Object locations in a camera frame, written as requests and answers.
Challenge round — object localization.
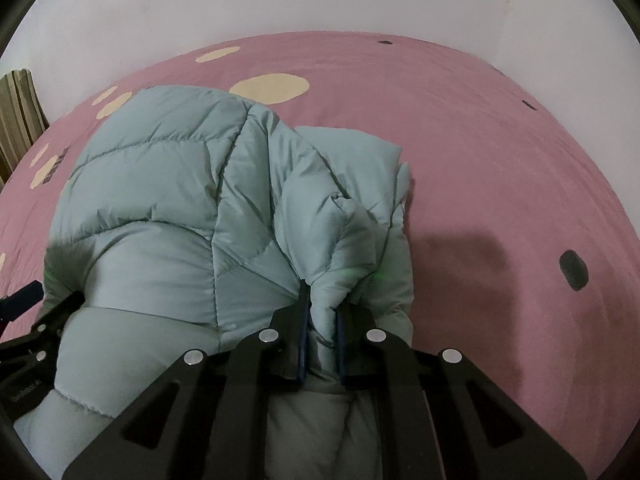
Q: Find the striped headboard cover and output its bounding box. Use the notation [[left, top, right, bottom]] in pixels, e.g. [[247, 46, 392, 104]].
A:
[[0, 68, 49, 186]]

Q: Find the pink polka dot bedsheet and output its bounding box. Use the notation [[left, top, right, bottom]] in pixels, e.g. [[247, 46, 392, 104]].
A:
[[1, 32, 639, 478]]

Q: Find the light blue puffer jacket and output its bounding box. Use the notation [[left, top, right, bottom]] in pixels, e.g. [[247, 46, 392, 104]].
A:
[[15, 86, 413, 479]]

